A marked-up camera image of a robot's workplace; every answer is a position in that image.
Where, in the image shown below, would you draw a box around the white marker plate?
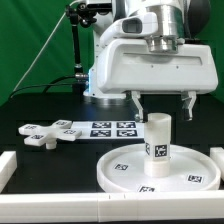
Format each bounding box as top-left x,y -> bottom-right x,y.
71,121 -> 144,140

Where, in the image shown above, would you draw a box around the black cables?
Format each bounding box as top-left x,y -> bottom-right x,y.
9,74 -> 88,100

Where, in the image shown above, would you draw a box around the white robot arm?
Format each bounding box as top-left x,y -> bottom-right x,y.
80,0 -> 218,122

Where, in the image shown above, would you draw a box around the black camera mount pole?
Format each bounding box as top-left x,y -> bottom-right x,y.
65,3 -> 96,92

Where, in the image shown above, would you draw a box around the white round table top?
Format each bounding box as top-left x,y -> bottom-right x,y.
97,143 -> 221,193

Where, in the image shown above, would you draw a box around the white cable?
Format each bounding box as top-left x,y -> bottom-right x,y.
12,0 -> 84,93

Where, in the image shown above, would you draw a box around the white U-shaped border fence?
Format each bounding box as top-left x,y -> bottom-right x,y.
0,151 -> 224,223

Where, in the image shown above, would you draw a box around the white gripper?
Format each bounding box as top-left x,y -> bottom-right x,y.
97,12 -> 218,123

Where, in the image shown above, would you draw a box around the white cross-shaped table base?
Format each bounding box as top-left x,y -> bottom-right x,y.
18,120 -> 82,150

